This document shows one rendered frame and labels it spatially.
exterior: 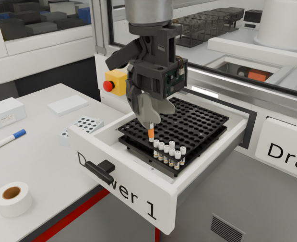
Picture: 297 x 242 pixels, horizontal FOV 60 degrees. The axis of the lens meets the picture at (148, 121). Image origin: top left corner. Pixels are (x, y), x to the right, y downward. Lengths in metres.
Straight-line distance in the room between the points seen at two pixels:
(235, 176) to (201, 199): 0.19
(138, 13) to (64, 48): 0.95
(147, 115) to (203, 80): 0.27
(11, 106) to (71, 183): 0.42
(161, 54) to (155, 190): 0.22
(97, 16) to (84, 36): 0.45
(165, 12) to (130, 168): 0.26
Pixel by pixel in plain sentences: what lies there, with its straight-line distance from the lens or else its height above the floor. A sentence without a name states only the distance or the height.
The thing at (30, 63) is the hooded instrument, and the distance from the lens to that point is 1.26.
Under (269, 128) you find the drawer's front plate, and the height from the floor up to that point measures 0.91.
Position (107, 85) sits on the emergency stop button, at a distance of 0.87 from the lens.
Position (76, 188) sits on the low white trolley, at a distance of 0.68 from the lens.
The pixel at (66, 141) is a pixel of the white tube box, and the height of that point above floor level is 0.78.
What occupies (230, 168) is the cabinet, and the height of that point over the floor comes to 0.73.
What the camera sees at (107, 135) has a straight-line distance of 0.64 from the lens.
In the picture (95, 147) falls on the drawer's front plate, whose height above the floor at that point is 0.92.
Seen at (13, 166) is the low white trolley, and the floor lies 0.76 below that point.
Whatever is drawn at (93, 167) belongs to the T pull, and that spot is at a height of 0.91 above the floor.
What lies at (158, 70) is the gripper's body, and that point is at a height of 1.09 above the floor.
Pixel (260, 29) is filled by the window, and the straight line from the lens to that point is 0.63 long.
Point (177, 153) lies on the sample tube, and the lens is 0.52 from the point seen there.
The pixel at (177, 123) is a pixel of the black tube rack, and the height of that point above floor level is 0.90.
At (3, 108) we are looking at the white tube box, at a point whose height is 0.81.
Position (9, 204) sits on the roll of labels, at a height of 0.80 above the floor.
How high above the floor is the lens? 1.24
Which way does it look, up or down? 32 degrees down
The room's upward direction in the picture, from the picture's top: straight up
